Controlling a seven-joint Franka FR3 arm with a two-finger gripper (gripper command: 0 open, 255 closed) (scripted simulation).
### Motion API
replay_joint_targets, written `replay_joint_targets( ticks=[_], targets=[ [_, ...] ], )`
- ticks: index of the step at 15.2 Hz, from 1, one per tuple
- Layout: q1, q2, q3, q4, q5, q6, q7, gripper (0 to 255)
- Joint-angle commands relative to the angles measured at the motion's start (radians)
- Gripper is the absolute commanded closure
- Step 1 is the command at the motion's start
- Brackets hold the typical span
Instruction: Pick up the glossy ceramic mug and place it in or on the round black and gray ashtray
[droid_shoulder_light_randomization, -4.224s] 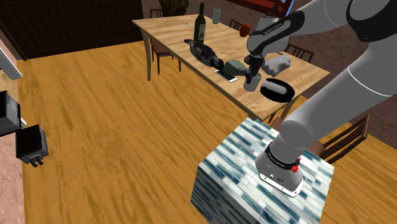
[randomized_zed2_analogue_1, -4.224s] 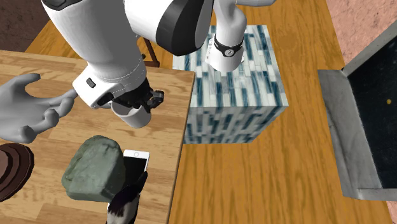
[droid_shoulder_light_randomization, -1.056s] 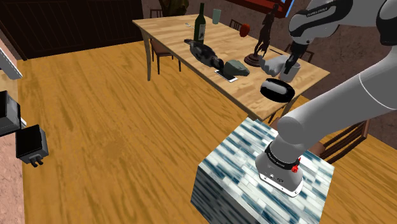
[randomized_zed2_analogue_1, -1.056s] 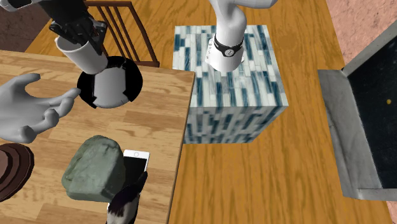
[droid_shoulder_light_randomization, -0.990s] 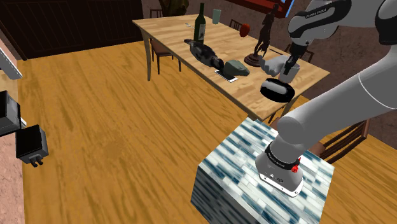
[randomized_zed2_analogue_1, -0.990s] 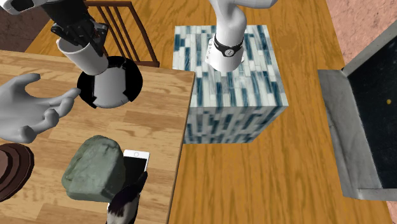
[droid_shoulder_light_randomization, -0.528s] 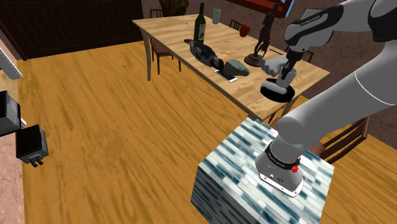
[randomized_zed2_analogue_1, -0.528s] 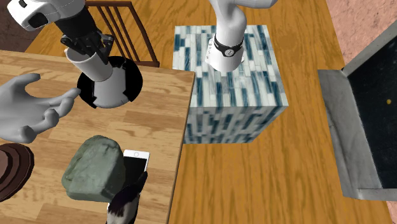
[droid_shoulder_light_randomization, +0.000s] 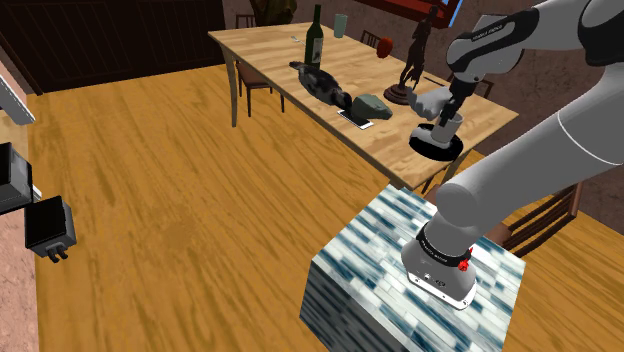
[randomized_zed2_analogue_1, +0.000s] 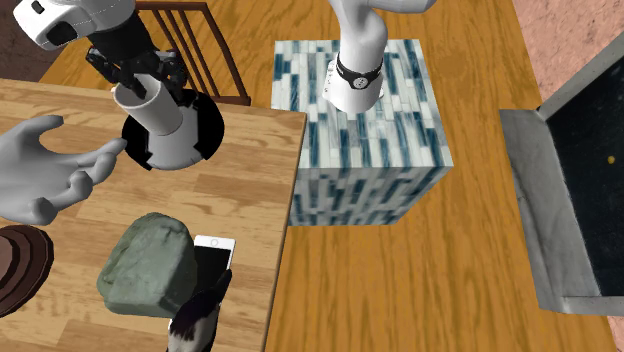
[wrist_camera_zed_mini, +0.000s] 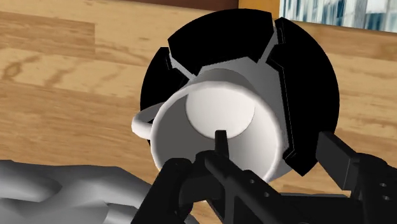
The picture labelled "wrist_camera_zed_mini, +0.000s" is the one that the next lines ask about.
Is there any grey lumpy object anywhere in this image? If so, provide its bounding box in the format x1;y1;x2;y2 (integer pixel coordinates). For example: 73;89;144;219
0;159;199;224

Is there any black round segmented disc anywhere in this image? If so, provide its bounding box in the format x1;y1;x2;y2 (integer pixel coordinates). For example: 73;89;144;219
139;8;340;178

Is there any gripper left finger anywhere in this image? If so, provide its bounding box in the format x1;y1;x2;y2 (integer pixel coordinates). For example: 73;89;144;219
131;130;312;224

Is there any white mug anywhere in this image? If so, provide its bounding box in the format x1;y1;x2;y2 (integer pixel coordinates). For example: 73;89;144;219
131;58;294;185

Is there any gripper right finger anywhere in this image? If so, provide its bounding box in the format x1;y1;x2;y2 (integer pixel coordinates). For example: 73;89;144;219
316;131;397;224

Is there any window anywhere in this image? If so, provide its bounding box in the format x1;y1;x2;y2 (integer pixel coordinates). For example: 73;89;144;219
279;0;397;34

